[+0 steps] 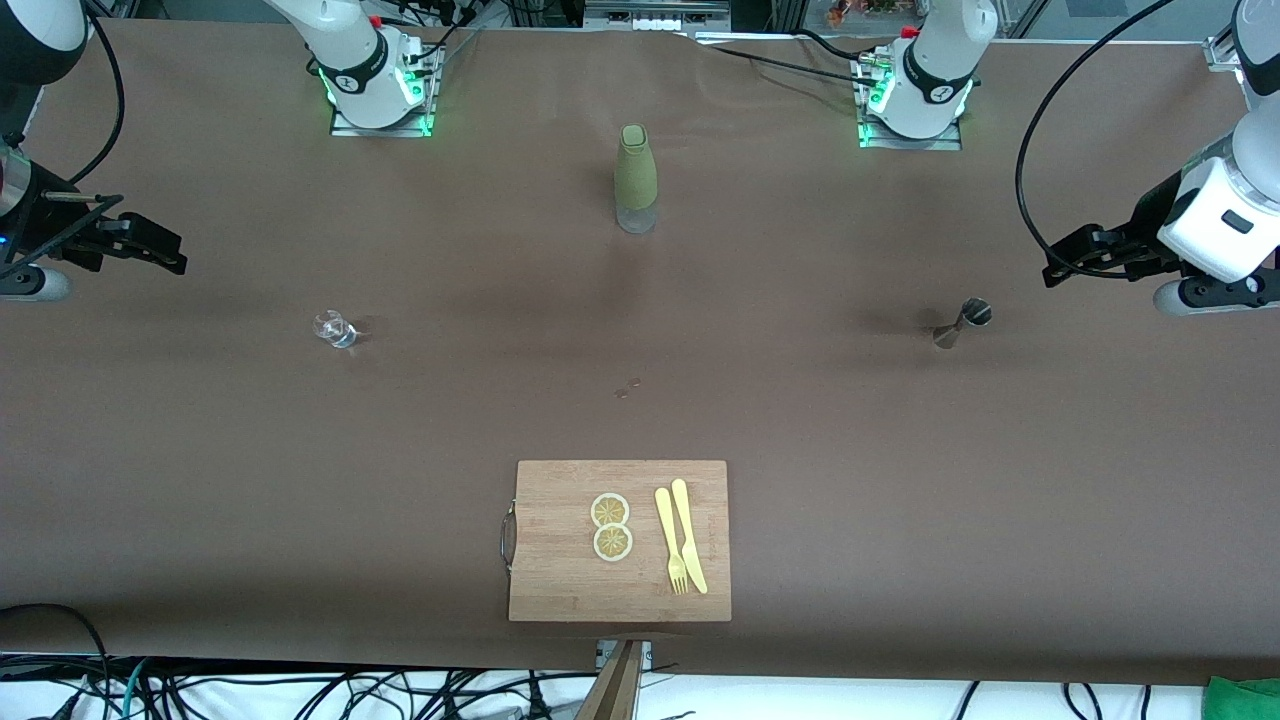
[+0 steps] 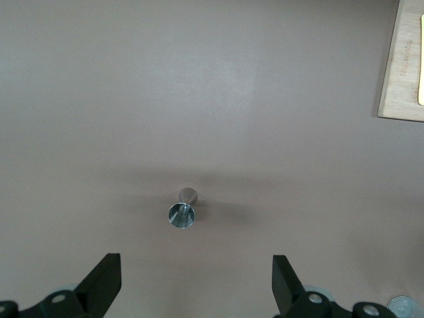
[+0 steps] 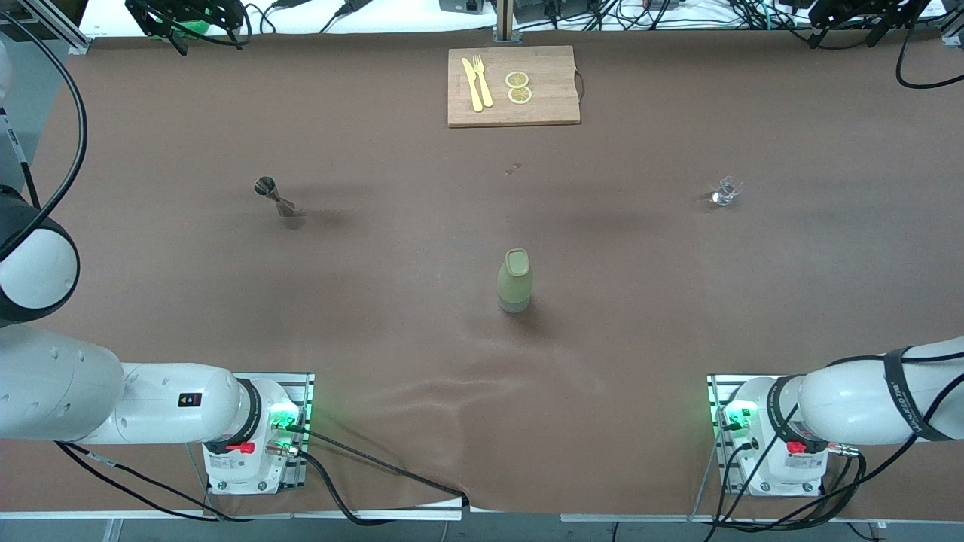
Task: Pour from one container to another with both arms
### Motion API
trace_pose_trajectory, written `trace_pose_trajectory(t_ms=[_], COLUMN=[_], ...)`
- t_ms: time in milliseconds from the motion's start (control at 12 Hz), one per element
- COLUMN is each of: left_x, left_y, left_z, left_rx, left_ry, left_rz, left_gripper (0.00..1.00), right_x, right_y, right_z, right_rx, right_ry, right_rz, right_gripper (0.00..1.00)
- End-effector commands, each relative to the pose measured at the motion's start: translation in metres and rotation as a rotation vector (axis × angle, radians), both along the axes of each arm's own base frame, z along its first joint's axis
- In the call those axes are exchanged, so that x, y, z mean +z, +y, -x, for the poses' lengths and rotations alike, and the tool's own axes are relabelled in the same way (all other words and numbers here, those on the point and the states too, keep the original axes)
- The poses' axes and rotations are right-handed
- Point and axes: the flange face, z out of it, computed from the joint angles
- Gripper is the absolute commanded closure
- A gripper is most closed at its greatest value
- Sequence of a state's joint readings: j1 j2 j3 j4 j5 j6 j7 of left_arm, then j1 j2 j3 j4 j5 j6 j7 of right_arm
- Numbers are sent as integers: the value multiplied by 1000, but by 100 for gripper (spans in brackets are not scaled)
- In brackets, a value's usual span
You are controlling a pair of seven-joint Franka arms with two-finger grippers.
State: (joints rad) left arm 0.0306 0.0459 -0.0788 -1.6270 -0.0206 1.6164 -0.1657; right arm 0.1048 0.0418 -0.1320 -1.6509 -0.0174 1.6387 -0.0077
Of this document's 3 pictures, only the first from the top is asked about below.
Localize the steel double-cone jigger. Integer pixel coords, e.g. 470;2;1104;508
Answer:
932;297;994;350

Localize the brown table cover sheet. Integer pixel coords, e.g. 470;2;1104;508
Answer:
0;18;1280;687

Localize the glass bottle with green sleeve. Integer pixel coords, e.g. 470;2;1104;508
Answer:
613;123;660;235

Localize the green cloth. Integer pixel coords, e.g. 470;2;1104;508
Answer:
1204;676;1280;720

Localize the yellow plastic knife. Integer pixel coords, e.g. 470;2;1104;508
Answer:
671;478;709;595

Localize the yellow plastic fork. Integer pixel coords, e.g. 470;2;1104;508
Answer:
654;487;691;596

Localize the grey electronics box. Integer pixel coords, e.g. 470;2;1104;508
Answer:
584;0;732;31

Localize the wooden cutting board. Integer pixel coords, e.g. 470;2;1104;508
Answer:
500;459;733;624

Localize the wooden beam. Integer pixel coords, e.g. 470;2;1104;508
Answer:
575;641;646;720

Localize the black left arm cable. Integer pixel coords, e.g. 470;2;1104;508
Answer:
1014;0;1181;279

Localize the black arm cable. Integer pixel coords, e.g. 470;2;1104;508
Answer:
0;0;127;281
1014;0;1181;279

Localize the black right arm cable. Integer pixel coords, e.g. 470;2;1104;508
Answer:
0;0;127;281

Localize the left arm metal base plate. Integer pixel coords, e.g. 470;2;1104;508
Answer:
856;52;964;152

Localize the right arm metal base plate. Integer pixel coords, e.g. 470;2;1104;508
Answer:
328;38;438;138

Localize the black cable on table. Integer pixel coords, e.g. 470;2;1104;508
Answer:
698;28;883;89

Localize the black looped floor cable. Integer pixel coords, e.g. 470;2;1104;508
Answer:
0;603;113;720

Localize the teal floor cable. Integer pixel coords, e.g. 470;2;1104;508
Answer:
116;658;153;720

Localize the small metal bracket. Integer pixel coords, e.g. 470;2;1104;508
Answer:
596;640;654;673

